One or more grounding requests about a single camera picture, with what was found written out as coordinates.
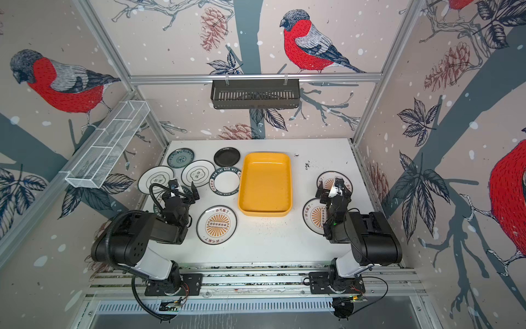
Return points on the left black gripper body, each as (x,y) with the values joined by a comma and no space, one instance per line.
(185,204)

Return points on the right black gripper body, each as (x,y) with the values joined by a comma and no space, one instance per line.
(331,202)

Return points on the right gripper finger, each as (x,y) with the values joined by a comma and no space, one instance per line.
(339,184)
(320,190)

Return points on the orange sunburst plate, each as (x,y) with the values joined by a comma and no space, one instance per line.
(315,215)
(327,180)
(216,225)

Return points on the white flower plate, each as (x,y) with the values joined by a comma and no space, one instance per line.
(197,173)
(160,175)

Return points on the dark rim lettered plate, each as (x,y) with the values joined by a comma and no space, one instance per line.
(225,181)

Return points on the yellow plastic bin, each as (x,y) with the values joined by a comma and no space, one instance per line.
(266,188)

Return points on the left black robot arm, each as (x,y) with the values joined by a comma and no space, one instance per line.
(124,244)

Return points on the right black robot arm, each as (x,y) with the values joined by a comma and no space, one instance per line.
(371,239)

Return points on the small green patterned plate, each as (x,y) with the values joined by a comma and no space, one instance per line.
(180,158)

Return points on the small black plate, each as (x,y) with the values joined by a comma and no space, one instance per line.
(227,157)

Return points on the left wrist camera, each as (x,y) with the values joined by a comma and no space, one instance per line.
(173,185)

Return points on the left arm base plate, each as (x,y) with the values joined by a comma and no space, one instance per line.
(180,285)

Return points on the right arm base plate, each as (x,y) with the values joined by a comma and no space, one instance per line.
(324,282)

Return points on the aluminium mounting rail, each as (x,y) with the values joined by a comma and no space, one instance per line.
(267,281)

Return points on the white mesh wall shelf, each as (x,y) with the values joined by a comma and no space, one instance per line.
(98,161)

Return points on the black hanging wire basket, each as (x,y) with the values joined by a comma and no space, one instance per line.
(255,94)

